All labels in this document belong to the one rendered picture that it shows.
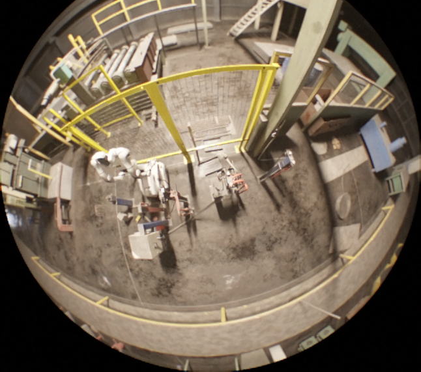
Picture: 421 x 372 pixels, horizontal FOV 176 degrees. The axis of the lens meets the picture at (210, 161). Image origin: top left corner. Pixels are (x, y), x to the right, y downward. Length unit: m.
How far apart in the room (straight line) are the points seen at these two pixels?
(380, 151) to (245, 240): 5.02
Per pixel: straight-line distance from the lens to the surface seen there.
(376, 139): 5.62
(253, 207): 2.55
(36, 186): 5.22
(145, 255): 1.84
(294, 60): 1.42
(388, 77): 9.12
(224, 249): 2.59
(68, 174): 4.94
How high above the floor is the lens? 2.46
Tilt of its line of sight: 71 degrees down
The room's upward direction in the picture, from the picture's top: 7 degrees counter-clockwise
